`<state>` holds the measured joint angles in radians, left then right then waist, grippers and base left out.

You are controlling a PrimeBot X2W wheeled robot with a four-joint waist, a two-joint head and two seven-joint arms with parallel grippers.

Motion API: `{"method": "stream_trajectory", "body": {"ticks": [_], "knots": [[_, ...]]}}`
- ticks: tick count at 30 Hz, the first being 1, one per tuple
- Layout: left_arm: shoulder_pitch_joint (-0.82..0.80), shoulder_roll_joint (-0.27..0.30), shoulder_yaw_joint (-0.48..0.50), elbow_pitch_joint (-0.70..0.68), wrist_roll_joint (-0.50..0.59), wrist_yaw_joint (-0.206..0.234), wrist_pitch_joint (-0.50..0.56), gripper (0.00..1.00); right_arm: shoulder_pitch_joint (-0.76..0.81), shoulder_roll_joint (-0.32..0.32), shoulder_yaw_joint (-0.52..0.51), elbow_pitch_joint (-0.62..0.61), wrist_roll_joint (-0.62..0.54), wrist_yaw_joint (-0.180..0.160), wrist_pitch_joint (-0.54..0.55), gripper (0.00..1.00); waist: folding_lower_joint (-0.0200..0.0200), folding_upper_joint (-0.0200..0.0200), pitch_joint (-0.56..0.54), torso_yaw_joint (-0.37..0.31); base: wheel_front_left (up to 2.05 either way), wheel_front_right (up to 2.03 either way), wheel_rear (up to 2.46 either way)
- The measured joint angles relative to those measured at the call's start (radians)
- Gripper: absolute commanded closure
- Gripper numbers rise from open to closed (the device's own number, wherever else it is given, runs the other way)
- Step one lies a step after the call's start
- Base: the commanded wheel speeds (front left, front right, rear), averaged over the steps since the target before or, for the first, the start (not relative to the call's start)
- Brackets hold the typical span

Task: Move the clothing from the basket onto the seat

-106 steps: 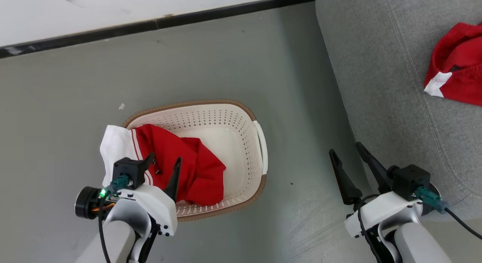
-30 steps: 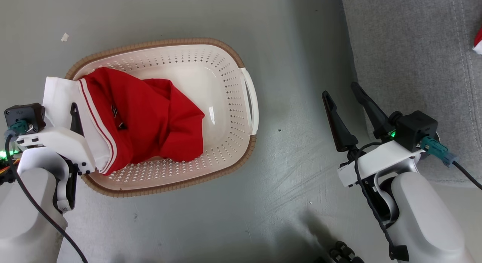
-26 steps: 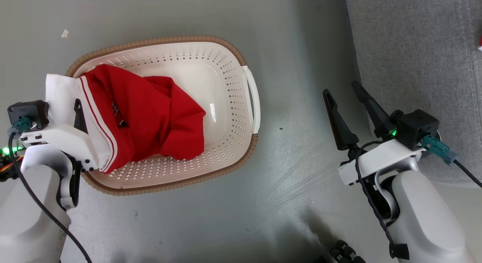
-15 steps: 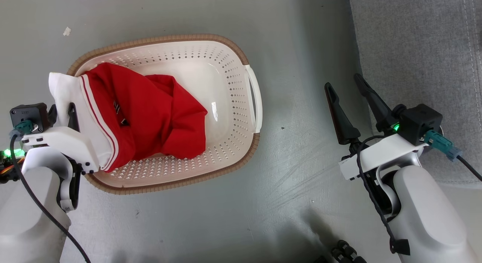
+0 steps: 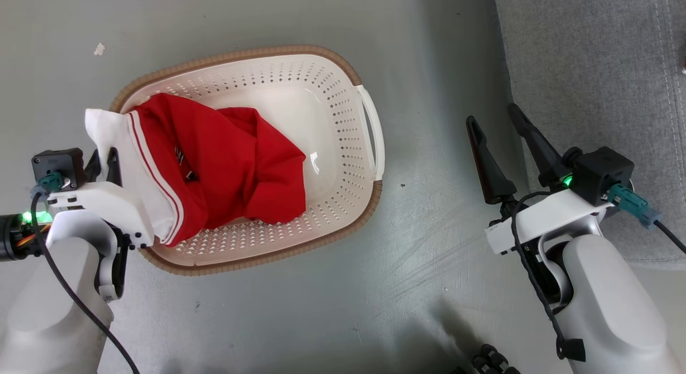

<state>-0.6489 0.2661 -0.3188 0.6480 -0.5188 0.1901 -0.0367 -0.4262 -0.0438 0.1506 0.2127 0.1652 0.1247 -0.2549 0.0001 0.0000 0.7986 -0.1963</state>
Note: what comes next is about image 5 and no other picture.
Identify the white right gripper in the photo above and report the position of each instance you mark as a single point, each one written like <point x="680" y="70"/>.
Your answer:
<point x="552" y="216"/>

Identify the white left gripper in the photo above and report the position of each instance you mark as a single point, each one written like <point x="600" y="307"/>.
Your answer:
<point x="107" y="202"/>

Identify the red garment with white trim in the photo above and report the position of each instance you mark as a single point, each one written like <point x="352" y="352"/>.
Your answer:
<point x="225" y="165"/>

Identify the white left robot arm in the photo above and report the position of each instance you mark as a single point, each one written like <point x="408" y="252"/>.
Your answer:
<point x="48" y="309"/>

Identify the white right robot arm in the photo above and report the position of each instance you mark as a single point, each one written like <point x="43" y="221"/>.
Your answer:
<point x="611" y="309"/>

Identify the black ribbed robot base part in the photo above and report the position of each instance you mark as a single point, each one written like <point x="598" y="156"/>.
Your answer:
<point x="493" y="361"/>

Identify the cream perforated laundry basket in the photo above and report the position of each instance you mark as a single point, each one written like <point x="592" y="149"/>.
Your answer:
<point x="278" y="95"/>

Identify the grey fabric sofa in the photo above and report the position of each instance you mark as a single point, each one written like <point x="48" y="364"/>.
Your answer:
<point x="589" y="68"/>

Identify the small white paper scrap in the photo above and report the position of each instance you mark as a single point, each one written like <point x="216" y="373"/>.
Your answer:
<point x="99" y="49"/>

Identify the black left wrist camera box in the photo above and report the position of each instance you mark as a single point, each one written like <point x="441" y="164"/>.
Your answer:
<point x="56" y="162"/>

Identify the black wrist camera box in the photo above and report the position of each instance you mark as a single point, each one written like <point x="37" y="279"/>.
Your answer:
<point x="603" y="173"/>
<point x="56" y="162"/>

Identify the teal left camera connector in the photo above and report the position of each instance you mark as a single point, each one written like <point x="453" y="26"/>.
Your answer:
<point x="49" y="182"/>

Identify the teal camera connector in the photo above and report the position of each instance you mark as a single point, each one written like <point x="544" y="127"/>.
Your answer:
<point x="629" y="202"/>
<point x="49" y="182"/>

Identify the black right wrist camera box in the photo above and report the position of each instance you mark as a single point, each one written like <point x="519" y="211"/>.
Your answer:
<point x="603" y="173"/>

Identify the teal right camera connector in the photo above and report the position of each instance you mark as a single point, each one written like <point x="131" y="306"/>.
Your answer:
<point x="629" y="202"/>

